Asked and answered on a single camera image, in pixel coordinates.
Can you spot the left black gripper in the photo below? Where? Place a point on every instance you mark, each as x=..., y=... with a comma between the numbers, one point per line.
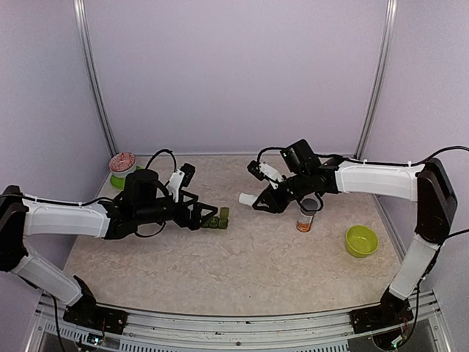
x=193, y=221

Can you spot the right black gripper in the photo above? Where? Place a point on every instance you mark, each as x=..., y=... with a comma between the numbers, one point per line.
x=276, y=204

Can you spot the small white pill bottle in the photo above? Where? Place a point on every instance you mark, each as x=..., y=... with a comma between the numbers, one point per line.
x=247, y=199

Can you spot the green weekly pill organizer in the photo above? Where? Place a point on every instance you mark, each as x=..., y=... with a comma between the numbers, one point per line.
x=221, y=221

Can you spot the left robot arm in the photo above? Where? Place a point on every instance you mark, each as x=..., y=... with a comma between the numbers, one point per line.
x=143, y=200

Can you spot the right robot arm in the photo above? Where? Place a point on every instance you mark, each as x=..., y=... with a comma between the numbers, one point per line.
x=424, y=183

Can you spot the orange pill bottle grey cap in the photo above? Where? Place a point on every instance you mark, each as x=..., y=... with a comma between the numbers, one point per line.
x=308, y=208

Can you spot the lime green plate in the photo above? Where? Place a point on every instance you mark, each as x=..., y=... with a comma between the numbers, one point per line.
x=117, y=179

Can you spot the red patterned white bowl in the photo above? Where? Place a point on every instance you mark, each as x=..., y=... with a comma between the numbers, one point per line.
x=122, y=164

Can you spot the lime green bowl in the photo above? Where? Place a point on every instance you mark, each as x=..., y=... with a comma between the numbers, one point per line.
x=361, y=241

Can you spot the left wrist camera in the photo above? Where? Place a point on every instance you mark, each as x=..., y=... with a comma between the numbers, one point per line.
x=179, y=179

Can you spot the front aluminium rail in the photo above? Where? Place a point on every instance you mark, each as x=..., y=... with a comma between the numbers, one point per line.
x=158, y=331

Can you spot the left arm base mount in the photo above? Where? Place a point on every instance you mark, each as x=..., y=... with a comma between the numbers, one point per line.
x=87, y=313

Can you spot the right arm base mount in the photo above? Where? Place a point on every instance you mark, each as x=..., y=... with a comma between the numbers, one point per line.
x=381, y=317

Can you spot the right aluminium frame post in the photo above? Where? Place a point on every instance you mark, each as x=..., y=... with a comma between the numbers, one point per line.
x=379, y=77

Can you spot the aluminium frame post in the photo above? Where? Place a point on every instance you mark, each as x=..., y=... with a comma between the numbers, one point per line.
x=379, y=77
x=91, y=71

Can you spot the left aluminium frame post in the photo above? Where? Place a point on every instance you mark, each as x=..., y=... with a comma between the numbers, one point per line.
x=91, y=71

